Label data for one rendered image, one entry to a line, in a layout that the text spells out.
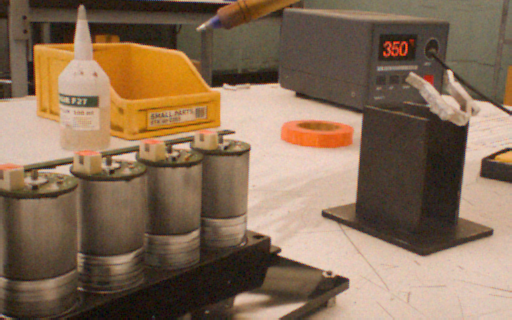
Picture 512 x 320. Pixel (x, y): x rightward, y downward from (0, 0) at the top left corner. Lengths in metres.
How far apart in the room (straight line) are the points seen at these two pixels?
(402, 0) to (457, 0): 0.49
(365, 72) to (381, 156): 0.35
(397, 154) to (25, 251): 0.21
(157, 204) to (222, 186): 0.03
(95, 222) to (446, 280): 0.16
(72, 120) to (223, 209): 0.27
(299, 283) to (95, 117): 0.29
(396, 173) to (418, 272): 0.06
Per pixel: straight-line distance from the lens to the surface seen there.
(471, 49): 5.55
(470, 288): 0.35
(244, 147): 0.31
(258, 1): 0.27
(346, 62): 0.76
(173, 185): 0.28
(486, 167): 0.54
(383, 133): 0.40
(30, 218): 0.25
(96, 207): 0.26
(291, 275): 0.31
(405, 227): 0.40
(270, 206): 0.44
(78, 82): 0.55
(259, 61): 6.29
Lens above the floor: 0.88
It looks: 14 degrees down
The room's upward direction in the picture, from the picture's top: 4 degrees clockwise
